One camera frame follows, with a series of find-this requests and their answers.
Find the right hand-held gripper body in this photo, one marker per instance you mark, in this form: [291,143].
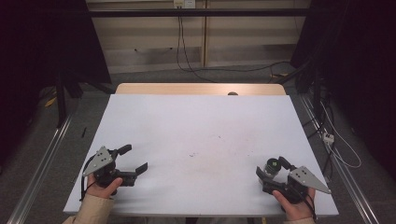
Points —
[306,180]

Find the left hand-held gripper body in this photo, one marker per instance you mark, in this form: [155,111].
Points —
[99,160]

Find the spice jar with green lid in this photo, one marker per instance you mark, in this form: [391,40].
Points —
[274,165]

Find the person's left hand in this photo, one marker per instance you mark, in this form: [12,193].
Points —
[102,190]

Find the person's right hand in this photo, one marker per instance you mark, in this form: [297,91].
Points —
[295,210]

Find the small black floor item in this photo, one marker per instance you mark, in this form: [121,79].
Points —
[83,132]

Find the white power strip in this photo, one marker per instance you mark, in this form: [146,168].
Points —
[328,137]

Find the black metal stand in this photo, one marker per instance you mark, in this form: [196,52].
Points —
[61,102]

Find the yellow floor tape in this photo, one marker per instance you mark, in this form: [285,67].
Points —
[50,102]

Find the black curtain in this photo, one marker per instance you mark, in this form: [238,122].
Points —
[367,62]
[37,46]

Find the black horizontal metal bar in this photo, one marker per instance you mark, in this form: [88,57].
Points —
[218,12]

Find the aluminium floor rail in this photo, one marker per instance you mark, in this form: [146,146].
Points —
[348,183]
[40,169]

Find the white wall outlet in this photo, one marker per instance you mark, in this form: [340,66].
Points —
[184,3]

